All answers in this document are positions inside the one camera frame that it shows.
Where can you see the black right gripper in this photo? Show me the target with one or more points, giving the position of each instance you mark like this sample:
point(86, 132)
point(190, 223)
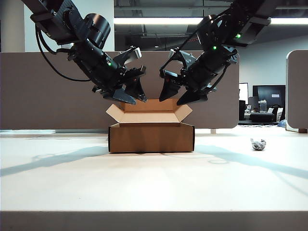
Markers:
point(207, 69)

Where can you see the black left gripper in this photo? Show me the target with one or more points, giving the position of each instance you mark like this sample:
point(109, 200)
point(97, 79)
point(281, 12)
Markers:
point(101, 67)

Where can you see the paper ball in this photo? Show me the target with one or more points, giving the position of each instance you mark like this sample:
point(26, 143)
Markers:
point(258, 145)

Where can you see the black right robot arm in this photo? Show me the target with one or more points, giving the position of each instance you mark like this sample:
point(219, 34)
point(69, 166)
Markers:
point(240, 14)

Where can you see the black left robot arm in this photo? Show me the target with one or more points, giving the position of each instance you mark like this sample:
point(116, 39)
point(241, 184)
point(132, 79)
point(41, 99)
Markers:
point(72, 19)

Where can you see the open brown cardboard box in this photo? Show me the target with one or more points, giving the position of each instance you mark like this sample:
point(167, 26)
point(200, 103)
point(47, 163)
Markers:
point(149, 139)

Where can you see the white divider support foot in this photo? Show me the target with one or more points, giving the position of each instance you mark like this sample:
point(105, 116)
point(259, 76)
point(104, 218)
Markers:
point(213, 131)

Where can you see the white standing board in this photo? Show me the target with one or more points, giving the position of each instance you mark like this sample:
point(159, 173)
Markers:
point(243, 92)

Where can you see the long ceiling light strip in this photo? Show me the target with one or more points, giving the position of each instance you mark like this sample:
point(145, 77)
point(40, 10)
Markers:
point(156, 21)

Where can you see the black sofa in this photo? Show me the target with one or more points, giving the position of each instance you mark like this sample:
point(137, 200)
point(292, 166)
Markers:
point(261, 117)

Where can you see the large black display screen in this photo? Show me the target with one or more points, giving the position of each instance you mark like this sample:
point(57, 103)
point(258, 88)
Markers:
point(269, 92)

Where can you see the wide brown desk divider panel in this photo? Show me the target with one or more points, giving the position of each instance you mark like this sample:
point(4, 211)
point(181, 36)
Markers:
point(36, 108)

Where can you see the blue plastic bag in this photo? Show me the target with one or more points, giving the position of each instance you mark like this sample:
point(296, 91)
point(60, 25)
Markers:
point(282, 123)

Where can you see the narrow brown desk divider panel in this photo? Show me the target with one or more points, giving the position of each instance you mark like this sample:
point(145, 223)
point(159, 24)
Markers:
point(297, 96)

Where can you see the small brown block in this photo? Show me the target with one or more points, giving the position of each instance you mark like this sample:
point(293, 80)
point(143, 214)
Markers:
point(302, 131)

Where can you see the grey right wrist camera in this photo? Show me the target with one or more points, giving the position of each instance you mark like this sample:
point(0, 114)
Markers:
point(185, 57)

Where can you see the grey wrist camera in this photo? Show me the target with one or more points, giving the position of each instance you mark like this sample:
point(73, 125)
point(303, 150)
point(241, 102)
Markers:
point(185, 57)
point(131, 55)

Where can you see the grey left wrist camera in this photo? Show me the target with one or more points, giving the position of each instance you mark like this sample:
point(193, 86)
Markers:
point(131, 55)

